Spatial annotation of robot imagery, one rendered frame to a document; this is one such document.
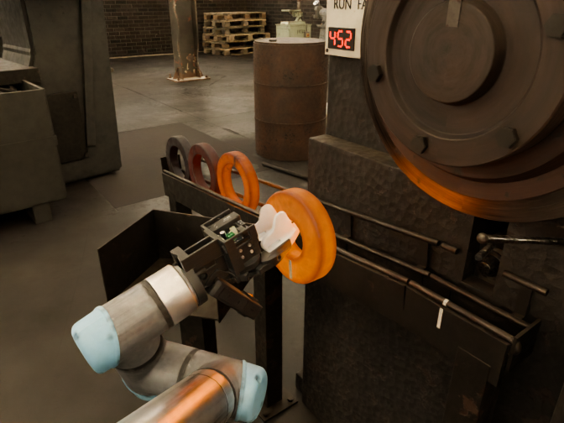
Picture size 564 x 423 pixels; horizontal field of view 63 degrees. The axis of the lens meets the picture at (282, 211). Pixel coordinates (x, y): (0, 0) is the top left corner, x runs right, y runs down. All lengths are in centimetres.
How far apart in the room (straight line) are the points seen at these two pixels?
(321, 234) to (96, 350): 34
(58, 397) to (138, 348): 113
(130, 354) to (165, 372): 6
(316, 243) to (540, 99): 34
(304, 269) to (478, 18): 42
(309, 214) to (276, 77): 286
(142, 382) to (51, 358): 123
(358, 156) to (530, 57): 50
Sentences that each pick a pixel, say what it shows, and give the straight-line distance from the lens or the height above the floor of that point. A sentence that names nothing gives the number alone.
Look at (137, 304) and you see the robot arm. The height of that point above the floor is 82.
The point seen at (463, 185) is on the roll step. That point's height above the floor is 93.
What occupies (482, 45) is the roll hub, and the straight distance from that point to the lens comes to 59.
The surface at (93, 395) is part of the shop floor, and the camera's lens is 173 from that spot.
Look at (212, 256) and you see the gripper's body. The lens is 65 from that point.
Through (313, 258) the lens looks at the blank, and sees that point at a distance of 70.
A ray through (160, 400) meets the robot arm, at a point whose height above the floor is 79.
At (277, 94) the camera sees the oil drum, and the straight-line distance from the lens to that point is 352.
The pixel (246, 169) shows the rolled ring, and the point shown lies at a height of 76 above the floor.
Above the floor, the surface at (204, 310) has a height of 61.
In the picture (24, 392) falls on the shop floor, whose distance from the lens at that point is 183.
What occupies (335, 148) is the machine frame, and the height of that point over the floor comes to 87.
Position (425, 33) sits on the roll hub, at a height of 114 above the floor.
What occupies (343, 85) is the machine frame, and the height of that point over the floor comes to 100.
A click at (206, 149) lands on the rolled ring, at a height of 76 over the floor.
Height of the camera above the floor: 118
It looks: 25 degrees down
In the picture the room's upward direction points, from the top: straight up
